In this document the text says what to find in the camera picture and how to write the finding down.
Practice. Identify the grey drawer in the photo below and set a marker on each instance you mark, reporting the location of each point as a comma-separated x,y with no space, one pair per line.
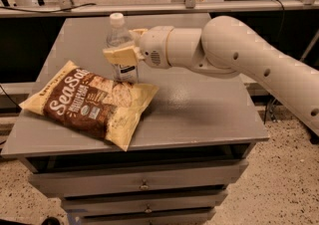
139,178
145,203
173,217

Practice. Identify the middle grey drawer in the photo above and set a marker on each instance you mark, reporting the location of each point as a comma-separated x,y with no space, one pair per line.
145,203

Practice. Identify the top grey drawer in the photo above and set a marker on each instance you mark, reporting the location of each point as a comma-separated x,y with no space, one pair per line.
139,178

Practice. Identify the clear plastic water bottle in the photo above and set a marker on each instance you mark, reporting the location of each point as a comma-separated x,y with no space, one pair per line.
117,37

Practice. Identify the grey metal rail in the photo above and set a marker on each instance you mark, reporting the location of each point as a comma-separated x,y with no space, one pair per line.
91,10

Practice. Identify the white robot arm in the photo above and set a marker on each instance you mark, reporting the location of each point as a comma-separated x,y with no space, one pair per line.
224,48

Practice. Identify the brown sea salt chip bag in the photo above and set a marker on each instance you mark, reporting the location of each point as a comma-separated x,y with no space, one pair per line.
92,104

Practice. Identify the grey drawer cabinet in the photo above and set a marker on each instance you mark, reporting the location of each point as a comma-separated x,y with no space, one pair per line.
192,118

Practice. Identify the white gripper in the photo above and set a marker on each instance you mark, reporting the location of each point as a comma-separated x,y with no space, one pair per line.
154,47

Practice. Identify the bottom grey drawer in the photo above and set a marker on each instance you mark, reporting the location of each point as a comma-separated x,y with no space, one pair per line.
173,217

